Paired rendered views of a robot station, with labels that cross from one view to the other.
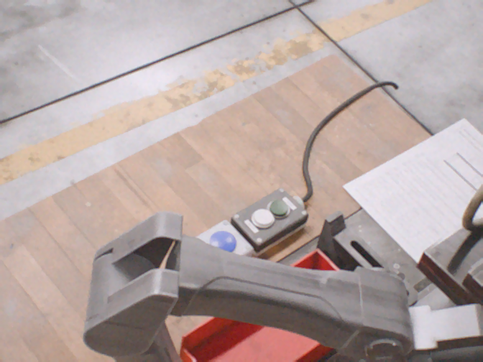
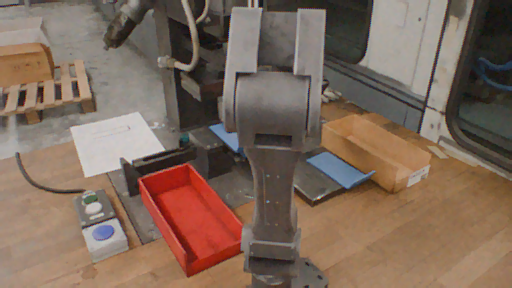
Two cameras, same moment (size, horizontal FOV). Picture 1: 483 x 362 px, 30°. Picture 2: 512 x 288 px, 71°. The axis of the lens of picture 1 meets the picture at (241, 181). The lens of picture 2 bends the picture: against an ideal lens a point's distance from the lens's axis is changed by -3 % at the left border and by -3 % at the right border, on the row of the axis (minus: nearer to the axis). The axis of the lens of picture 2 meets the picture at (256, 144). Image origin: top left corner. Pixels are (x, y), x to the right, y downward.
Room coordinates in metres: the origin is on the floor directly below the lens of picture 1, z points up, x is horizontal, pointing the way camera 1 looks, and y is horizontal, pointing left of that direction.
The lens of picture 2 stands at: (0.38, 0.42, 1.43)
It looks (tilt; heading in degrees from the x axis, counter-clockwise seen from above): 31 degrees down; 285
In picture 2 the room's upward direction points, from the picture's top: straight up
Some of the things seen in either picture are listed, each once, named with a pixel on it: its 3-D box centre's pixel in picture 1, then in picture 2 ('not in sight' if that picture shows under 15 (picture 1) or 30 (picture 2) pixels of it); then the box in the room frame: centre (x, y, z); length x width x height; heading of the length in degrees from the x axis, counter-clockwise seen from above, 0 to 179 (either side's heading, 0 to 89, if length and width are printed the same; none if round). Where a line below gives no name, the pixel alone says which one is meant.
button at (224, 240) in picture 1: (222, 244); (103, 234); (0.79, 0.01, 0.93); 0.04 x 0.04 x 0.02
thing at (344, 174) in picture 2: not in sight; (339, 165); (0.39, -0.33, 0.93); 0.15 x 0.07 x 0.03; 141
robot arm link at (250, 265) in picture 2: not in sight; (270, 248); (0.47, 0.03, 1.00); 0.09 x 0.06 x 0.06; 8
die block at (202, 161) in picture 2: not in sight; (234, 145); (0.65, -0.35, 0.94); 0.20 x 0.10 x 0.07; 48
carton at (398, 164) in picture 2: not in sight; (372, 151); (0.31, -0.43, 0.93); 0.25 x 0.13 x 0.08; 138
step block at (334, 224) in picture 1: (341, 246); (138, 173); (0.82, -0.16, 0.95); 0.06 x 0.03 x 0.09; 48
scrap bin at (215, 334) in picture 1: (277, 330); (188, 212); (0.66, -0.09, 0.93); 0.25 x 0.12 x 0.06; 138
